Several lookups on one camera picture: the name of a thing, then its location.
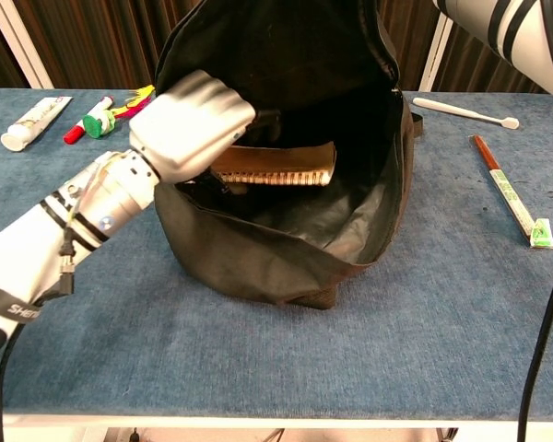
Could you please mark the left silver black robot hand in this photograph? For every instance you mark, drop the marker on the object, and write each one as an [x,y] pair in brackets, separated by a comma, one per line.
[189,124]

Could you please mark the beige spiral notebook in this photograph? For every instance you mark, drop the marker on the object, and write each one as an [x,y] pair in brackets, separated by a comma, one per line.
[281,163]

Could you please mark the black fabric bag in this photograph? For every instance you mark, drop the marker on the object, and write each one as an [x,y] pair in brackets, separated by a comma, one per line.
[239,248]

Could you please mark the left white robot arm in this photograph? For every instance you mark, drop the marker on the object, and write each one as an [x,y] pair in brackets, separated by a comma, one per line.
[37,244]

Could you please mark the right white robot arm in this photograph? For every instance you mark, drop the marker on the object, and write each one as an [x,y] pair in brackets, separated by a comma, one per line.
[511,27]

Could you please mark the red white marker pen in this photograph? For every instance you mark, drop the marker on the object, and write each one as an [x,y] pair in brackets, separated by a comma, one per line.
[85,122]

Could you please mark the white toothpaste tube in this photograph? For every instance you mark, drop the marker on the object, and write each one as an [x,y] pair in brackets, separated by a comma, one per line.
[34,122]

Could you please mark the blue table mat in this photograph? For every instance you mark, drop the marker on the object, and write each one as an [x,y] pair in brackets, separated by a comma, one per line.
[276,359]

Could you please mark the white toothbrush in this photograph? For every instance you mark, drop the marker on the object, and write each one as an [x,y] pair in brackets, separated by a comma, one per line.
[461,112]

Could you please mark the brown chopsticks in green wrapper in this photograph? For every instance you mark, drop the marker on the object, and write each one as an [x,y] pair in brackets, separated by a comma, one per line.
[507,189]

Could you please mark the white partition frame post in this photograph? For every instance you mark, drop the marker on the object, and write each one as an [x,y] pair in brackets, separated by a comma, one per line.
[435,55]
[20,46]

